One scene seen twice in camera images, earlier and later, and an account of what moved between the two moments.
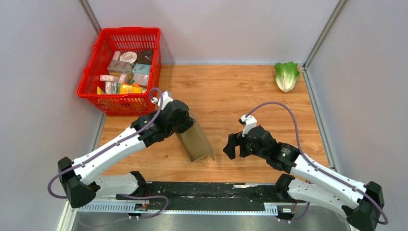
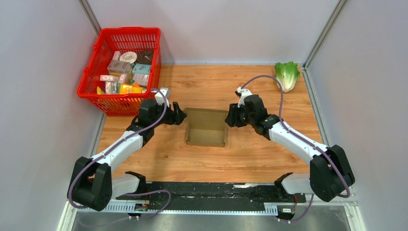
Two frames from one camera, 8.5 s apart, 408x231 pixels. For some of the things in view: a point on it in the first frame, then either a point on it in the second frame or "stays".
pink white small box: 109,78 stays
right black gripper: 235,140 to 232,118
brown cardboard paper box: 195,142 to 205,127
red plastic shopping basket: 126,39 stays
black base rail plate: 211,192 stays
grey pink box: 141,79 stays
